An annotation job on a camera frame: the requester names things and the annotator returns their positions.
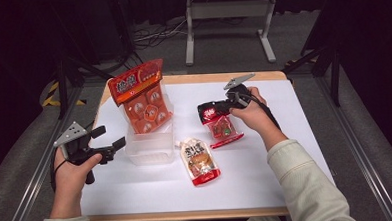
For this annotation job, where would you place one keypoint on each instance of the large orange snack bag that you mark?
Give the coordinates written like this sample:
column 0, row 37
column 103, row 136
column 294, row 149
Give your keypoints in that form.
column 143, row 102

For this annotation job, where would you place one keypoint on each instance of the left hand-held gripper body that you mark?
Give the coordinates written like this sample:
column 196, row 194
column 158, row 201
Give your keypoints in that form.
column 75, row 145

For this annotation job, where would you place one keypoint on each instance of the clear plastic container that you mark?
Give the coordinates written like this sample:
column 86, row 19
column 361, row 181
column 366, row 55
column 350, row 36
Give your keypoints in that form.
column 150, row 149

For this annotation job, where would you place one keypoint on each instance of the small red black snack packet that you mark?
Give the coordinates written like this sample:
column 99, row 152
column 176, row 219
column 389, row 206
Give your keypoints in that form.
column 223, row 131

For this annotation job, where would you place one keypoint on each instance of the aluminium floor rail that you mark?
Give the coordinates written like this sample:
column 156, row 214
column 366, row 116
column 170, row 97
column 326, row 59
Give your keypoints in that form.
column 30, row 184
column 363, row 163

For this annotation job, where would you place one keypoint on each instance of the person's left hand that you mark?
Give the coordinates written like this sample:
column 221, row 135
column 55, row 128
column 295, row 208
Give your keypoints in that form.
column 67, row 186

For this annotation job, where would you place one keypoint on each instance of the white table mat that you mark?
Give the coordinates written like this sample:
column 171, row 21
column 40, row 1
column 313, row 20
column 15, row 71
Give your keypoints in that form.
column 240, row 175

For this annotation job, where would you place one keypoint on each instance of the person's right hand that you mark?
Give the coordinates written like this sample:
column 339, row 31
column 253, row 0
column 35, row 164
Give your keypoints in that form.
column 256, row 116

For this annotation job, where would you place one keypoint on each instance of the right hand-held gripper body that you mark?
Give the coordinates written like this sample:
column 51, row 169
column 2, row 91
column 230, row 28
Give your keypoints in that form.
column 238, row 97

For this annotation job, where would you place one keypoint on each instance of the white metal stand frame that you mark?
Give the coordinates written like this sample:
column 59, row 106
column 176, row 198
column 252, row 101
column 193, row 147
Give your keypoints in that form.
column 228, row 9

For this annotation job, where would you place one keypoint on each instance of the black tripod stand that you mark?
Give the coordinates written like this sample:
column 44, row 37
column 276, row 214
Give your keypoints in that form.
column 334, row 71
column 62, row 83

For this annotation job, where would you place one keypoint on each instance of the red spout pouch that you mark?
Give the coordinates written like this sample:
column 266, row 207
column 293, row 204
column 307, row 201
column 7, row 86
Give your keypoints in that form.
column 199, row 163

